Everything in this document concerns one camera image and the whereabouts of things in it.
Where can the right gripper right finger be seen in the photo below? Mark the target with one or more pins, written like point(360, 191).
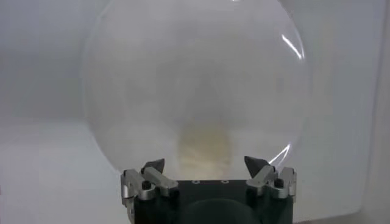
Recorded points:
point(265, 176)

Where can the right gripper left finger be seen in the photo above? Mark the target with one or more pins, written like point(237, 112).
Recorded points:
point(152, 178)

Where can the round white plate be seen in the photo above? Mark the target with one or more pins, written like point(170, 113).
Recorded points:
point(152, 91)

